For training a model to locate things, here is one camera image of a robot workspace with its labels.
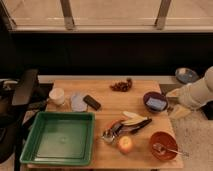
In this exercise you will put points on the metal spoon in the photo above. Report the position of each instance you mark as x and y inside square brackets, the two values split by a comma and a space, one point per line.
[163, 149]

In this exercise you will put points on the orange bowl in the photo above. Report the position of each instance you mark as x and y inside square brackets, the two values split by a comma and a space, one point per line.
[165, 139]

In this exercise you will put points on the black chair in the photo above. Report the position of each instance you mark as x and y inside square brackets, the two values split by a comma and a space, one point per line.
[27, 95]

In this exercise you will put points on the dark purple bowl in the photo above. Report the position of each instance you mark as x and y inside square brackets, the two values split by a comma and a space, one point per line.
[155, 95]

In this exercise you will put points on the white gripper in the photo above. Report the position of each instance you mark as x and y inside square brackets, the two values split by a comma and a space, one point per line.
[173, 93]

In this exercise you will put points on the grey plate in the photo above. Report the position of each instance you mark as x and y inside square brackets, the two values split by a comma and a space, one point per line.
[186, 75]

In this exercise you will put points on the red yellow apple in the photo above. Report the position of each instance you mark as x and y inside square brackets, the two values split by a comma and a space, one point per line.
[125, 144]

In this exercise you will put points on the blue sponge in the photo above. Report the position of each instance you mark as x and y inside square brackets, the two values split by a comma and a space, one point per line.
[156, 104]

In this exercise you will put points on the yellow banana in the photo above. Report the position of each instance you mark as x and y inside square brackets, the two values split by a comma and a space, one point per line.
[133, 118]

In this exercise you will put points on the dark red grape bunch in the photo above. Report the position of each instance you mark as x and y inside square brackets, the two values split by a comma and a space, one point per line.
[122, 86]

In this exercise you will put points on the black rectangular block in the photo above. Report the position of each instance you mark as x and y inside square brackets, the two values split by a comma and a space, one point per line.
[92, 102]

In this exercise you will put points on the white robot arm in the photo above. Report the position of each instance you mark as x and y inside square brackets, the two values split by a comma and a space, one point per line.
[195, 95]

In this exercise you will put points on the white cup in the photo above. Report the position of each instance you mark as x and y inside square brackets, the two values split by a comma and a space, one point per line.
[57, 96]

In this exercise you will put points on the green plastic tray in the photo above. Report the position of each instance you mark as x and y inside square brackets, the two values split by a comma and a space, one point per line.
[60, 139]

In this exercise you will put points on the orange carrot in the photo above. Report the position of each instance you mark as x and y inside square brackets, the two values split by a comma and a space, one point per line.
[112, 123]

